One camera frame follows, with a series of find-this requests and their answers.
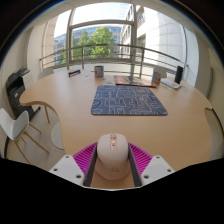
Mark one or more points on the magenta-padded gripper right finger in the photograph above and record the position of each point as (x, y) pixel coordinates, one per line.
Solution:
(156, 168)

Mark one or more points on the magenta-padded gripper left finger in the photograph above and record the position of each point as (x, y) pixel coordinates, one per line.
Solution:
(66, 168)

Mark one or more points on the beige computer mouse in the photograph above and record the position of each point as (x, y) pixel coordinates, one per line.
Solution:
(112, 156)

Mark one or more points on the dark blue patterned mouse pad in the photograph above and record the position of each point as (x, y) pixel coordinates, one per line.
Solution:
(128, 100)

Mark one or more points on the round white table base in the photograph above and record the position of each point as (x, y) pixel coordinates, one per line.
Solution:
(57, 136)

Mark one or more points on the white chair with wooden legs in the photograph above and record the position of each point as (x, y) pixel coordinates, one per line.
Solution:
(15, 125)

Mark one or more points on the white and blue booklet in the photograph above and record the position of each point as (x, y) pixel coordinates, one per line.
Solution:
(170, 83)

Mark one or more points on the printed mug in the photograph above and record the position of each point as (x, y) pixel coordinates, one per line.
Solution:
(156, 78)
(98, 71)

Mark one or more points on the red and grey magazine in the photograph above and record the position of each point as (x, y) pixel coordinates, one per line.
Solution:
(131, 81)

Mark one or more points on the black office printer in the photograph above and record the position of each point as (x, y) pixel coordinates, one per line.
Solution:
(15, 93)

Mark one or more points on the small black box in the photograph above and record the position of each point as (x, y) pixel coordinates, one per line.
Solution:
(74, 73)

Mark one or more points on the black cylindrical speaker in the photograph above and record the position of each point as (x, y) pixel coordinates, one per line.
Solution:
(179, 74)

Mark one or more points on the metal balcony railing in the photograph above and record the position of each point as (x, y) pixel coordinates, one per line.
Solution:
(106, 45)

